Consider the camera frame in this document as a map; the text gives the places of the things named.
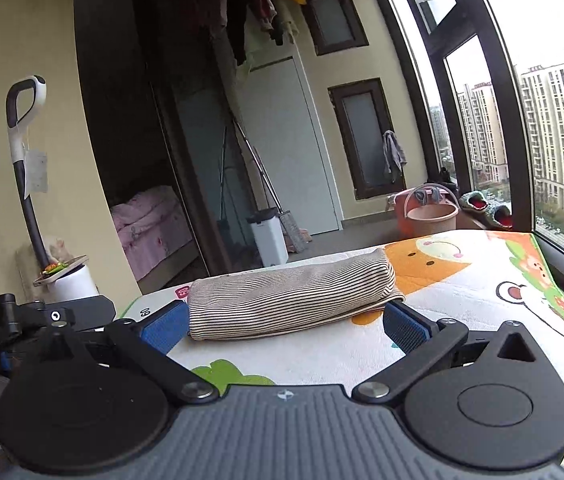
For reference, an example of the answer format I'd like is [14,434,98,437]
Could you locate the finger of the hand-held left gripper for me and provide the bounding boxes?
[14,296,116,335]

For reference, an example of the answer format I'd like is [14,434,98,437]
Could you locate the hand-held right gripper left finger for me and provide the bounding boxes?
[36,301,220,406]

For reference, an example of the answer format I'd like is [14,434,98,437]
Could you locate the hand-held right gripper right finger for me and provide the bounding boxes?
[352,301,538,406]

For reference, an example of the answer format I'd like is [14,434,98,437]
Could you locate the beige striped garment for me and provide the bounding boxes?
[187,246,407,342]

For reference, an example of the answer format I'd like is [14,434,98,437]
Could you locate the white cylindrical appliance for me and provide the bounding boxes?
[49,264,100,303]

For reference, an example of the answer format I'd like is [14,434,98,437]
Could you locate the small tray with colourful toy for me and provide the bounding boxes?
[33,255,90,288]

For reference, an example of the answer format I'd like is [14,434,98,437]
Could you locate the cartoon printed mat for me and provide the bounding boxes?
[117,230,564,480]

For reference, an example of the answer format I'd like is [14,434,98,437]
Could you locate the pale plush toy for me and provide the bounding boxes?
[49,237,71,264]

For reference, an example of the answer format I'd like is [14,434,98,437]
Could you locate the pink bed blanket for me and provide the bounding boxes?
[111,185,194,283]

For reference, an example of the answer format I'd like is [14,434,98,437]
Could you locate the orange bucket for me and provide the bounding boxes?
[394,190,433,241]

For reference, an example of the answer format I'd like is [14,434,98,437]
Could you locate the grey rag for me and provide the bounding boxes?
[413,186,444,207]

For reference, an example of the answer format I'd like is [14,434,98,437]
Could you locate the green slipper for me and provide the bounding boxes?
[459,190,489,212]
[487,203,513,231]

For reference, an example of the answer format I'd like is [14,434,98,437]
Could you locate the flat mop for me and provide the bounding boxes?
[232,110,309,254]

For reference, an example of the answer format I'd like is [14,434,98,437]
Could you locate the white paper tag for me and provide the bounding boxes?
[24,147,49,193]

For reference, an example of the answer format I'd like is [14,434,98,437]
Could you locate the sliding glass door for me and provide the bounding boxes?
[147,0,263,271]

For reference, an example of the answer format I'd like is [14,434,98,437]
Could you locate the grey hanging towel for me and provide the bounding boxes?
[383,130,408,184]

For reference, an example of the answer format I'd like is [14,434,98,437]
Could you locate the white door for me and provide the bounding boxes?
[242,55,343,236]

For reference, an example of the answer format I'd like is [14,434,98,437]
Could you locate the dark framed frosted window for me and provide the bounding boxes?
[302,0,369,56]
[328,78,406,200]

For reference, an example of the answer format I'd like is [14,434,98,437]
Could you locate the apartment buildings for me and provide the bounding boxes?
[429,45,564,241]

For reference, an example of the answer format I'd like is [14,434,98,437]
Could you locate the dark red hanging garment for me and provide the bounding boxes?
[244,0,279,36]

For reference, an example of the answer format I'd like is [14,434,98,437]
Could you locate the white black vacuum handle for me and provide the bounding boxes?
[6,76,53,268]

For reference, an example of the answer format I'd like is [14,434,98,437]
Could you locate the dark window frame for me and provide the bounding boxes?
[362,0,564,281]

